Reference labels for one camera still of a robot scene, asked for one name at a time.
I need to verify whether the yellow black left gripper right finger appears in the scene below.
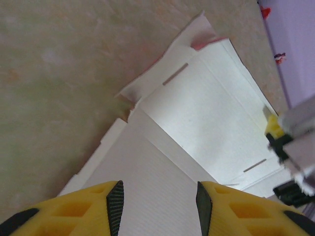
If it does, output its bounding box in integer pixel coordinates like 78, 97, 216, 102
196, 181, 315, 236

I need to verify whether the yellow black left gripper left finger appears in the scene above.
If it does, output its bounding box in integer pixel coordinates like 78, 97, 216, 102
0, 180, 125, 236

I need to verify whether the white paper box pink outside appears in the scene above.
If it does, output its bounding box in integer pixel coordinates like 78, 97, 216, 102
58, 9, 293, 236

